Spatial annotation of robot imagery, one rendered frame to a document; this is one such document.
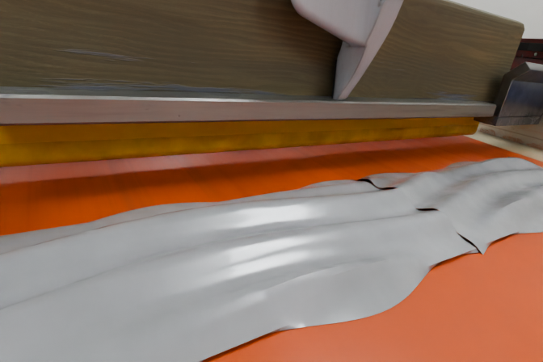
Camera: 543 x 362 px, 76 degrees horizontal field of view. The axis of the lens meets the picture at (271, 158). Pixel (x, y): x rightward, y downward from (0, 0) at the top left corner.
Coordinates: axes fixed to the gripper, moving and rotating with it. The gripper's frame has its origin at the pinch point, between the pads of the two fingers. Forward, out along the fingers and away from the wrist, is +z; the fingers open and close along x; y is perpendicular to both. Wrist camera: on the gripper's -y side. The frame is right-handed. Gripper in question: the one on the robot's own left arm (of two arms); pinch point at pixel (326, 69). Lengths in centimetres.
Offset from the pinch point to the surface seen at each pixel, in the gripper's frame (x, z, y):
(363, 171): 3.6, 5.3, -1.1
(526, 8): -82, -29, -200
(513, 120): 3.0, 2.8, -19.4
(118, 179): 1.4, 5.1, 11.9
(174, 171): 1.0, 5.2, 9.3
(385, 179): 5.4, 4.9, -0.9
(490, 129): -0.9, 5.0, -24.9
